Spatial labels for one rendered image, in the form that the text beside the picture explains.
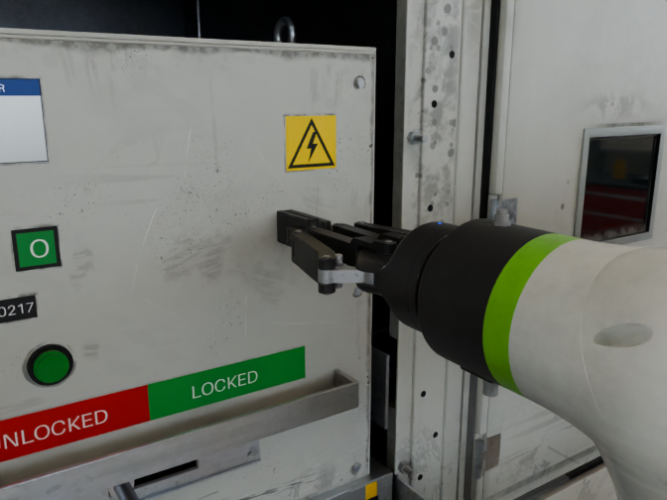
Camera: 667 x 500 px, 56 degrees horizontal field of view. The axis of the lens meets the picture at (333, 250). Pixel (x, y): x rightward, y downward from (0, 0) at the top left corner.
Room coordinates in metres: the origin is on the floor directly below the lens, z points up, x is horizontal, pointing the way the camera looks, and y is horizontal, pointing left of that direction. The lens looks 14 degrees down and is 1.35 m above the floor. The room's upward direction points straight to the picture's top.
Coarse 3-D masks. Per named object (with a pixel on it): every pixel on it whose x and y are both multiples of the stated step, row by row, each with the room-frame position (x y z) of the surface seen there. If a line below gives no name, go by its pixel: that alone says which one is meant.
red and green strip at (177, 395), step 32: (288, 352) 0.58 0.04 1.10; (160, 384) 0.51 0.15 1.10; (192, 384) 0.52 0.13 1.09; (224, 384) 0.54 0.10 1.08; (256, 384) 0.56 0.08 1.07; (32, 416) 0.45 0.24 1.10; (64, 416) 0.46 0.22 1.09; (96, 416) 0.48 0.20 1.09; (128, 416) 0.49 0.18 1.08; (160, 416) 0.51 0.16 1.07; (0, 448) 0.44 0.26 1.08; (32, 448) 0.45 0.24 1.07
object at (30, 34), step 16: (0, 32) 0.46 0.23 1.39; (16, 32) 0.46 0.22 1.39; (32, 32) 0.47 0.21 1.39; (48, 32) 0.47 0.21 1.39; (64, 32) 0.48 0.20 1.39; (80, 32) 0.49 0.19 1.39; (240, 48) 0.56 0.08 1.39; (256, 48) 0.57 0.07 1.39; (272, 48) 0.57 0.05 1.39; (288, 48) 0.58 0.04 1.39; (304, 48) 0.59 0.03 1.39; (320, 48) 0.60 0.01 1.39; (336, 48) 0.61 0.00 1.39; (352, 48) 0.62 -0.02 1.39; (368, 48) 0.63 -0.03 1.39; (368, 416) 0.64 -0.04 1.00; (368, 432) 0.64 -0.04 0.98; (368, 448) 0.63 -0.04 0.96; (192, 464) 0.53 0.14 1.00; (368, 464) 0.63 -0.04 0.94; (144, 480) 0.51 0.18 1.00
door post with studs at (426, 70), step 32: (416, 0) 0.66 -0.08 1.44; (448, 0) 0.67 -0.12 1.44; (416, 32) 0.66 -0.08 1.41; (448, 32) 0.68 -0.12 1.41; (416, 64) 0.66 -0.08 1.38; (448, 64) 0.68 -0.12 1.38; (416, 96) 0.66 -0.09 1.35; (448, 96) 0.68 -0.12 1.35; (416, 128) 0.66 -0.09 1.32; (448, 128) 0.68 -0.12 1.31; (416, 160) 0.66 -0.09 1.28; (448, 160) 0.68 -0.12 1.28; (416, 192) 0.66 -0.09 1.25; (448, 192) 0.68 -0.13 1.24; (416, 224) 0.66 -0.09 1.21; (416, 352) 0.66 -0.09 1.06; (416, 384) 0.66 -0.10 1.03; (416, 416) 0.66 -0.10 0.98; (416, 448) 0.66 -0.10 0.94; (416, 480) 0.66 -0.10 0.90
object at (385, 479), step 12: (372, 456) 0.67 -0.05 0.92; (372, 468) 0.65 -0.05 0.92; (384, 468) 0.65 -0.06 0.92; (360, 480) 0.62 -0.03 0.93; (372, 480) 0.62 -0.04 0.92; (384, 480) 0.63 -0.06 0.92; (324, 492) 0.60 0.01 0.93; (336, 492) 0.60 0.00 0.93; (348, 492) 0.61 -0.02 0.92; (384, 492) 0.63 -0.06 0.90
